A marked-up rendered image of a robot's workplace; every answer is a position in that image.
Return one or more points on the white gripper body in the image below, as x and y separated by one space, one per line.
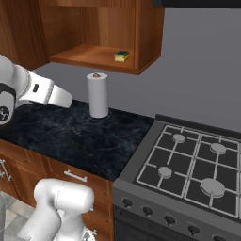
61 96

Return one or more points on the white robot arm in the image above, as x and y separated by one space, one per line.
62 200

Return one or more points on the yellow and green sponge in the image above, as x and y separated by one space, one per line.
121 56

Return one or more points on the white paper towel roll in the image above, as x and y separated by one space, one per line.
98 97

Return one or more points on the wooden base cupboard door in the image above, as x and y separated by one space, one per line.
22 179

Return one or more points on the wooden drawer front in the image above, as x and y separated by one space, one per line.
97 188

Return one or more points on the black stove knob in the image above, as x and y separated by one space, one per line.
193 230
127 203
169 220
147 211
219 238

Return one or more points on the grey gas stove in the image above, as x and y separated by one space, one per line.
188 163

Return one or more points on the black range hood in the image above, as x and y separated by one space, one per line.
194 3

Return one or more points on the open wooden wall cabinet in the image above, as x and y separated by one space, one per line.
94 56

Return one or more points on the wooden wall cabinet door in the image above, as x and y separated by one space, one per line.
19 31

